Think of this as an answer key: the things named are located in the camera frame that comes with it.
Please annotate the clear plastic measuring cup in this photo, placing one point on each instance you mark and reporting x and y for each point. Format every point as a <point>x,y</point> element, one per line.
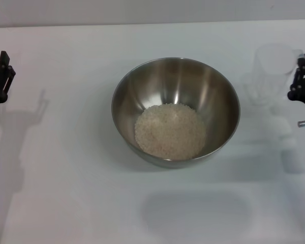
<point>272,63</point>

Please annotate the stainless steel mixing bowl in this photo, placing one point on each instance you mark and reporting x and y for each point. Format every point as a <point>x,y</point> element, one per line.
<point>172,84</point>

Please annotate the white rice grains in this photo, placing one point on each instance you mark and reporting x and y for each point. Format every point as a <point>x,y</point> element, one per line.
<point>170,132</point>

